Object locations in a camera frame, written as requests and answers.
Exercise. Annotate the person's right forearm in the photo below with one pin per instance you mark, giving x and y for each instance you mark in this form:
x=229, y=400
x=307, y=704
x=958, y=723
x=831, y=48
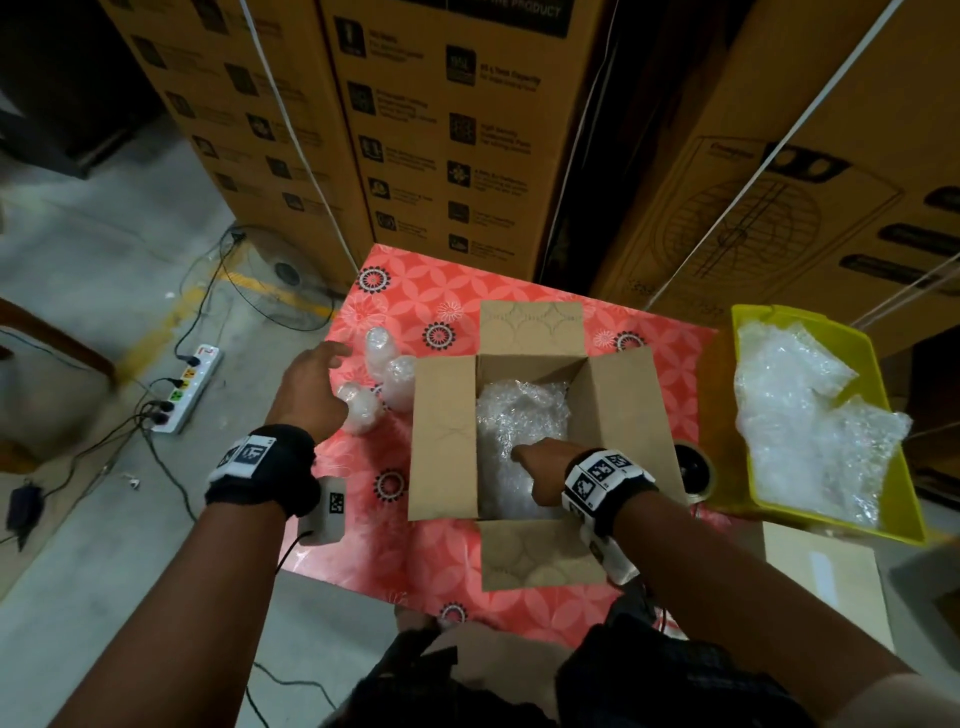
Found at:
x=750, y=600

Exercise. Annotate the person's dark clothing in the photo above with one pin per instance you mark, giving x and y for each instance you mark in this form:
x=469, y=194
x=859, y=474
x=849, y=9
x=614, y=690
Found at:
x=495, y=683

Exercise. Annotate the tape dispenser with tape roll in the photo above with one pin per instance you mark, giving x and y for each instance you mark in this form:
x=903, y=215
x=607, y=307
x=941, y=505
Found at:
x=696, y=473

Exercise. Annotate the small cardboard box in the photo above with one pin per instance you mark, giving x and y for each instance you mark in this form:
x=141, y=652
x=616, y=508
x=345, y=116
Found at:
x=443, y=450

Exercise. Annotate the bubble wrap bundle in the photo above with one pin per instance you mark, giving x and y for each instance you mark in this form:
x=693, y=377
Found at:
x=810, y=420

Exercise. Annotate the black power adapter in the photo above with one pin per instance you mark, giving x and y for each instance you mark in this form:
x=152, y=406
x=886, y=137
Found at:
x=26, y=507

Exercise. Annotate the black wristband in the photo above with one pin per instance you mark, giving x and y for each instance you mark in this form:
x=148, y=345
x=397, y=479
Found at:
x=608, y=488
x=263, y=468

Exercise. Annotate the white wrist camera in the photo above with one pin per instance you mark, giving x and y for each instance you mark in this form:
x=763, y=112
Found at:
x=618, y=558
x=324, y=510

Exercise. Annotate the white power strip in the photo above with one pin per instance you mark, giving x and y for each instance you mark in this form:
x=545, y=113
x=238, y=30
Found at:
x=188, y=390

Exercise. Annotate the flat brown cardboard box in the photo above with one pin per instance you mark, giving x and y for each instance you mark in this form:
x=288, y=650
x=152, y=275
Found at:
x=833, y=585

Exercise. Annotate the person's left hand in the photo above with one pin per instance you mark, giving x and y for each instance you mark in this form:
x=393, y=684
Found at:
x=308, y=393

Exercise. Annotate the person's right hand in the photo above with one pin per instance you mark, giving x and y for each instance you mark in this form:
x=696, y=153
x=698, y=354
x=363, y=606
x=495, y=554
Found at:
x=548, y=468

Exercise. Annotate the person's left forearm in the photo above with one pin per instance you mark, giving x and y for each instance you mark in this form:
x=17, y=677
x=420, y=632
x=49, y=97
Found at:
x=165, y=630

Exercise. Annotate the stack of Crompton cartons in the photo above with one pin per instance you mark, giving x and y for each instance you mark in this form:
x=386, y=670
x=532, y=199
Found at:
x=450, y=120

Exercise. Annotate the clear drinking glass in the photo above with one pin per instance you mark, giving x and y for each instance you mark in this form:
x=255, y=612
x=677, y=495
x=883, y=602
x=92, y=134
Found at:
x=380, y=350

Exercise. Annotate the yellow plastic bin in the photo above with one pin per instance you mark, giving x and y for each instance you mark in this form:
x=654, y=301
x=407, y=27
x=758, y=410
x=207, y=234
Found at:
x=908, y=510

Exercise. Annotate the brown plastic chair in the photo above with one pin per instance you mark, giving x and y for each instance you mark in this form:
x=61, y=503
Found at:
x=53, y=338

